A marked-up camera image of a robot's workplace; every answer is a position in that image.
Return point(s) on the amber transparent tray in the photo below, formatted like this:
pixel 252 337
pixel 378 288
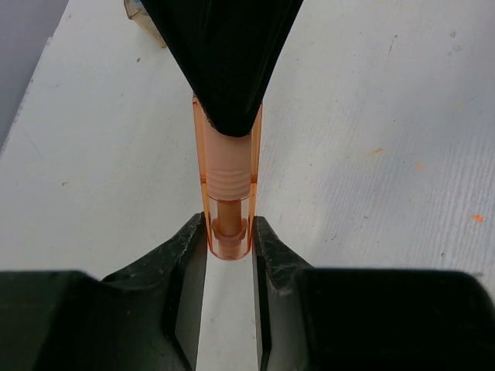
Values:
pixel 136 12

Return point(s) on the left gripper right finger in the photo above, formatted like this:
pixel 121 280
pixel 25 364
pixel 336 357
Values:
pixel 280 333

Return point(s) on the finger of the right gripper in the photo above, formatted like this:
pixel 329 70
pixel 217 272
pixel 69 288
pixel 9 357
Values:
pixel 227 51

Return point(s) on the orange correction tape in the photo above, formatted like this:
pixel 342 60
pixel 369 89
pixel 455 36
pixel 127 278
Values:
pixel 228 169

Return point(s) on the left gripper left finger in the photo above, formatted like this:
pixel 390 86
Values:
pixel 157 313

